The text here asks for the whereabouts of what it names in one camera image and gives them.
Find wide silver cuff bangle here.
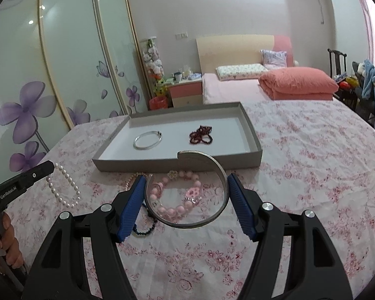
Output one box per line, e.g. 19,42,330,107
144,150,229,229

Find red waste bin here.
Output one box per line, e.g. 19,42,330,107
149,96,169,111

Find colourful toys on chair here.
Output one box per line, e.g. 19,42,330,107
337,74,361,92

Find folded pink quilt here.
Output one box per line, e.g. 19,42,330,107
258,66,340,101

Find clear tube of plush toys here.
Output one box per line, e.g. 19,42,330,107
139,36,168,101

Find bed with pink sheet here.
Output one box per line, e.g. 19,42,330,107
195,34,341,105

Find white pearl bracelet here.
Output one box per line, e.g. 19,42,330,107
46,162,82,208

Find white floral pillow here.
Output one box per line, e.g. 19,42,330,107
215,63,269,80

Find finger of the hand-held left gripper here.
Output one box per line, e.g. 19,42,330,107
18,161,56,191

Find dark blue bead bracelet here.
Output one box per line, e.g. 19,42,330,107
132,202,159,237

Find pink bead bracelet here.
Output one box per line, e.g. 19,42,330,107
150,170,204,218

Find pink floral bedsheet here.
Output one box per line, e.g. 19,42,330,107
6,100,375,300

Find thin silver bangle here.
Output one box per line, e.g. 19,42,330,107
133,130,163,150

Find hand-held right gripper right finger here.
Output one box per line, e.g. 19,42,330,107
226,172,355,300

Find purple patterned pillow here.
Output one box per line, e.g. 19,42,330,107
260,49,288,70

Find dark red bead bracelet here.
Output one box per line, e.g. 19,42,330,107
188,125,214,145

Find pinkish pearl strand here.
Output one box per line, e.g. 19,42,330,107
124,173,154,192

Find pink and cream nightstand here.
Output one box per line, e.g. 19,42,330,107
165,79,204,108

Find grey cardboard tray box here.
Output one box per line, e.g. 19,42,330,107
91,101,263,173

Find dark grey cloth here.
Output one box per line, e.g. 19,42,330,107
351,61,367,79

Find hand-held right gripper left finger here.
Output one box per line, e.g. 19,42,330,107
22,175,147,300

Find glass wardrobe with purple flowers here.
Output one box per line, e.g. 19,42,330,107
0,0,149,191

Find dark wooden chair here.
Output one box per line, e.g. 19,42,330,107
327,48,358,110

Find white air conditioner pipe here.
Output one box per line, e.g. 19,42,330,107
316,0,326,25

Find person's left hand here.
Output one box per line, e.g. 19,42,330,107
0,212,25,268

